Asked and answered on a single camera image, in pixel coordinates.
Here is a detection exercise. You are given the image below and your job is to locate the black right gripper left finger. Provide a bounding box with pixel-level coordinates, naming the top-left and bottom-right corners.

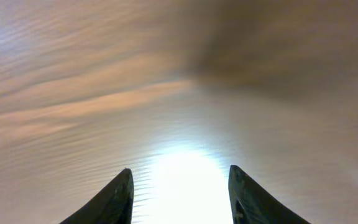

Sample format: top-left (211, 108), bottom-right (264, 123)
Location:
top-left (61, 168), bottom-right (134, 224)

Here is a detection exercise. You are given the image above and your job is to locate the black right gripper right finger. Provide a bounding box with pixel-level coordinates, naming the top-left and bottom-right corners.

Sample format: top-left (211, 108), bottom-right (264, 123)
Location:
top-left (228, 165), bottom-right (310, 224)

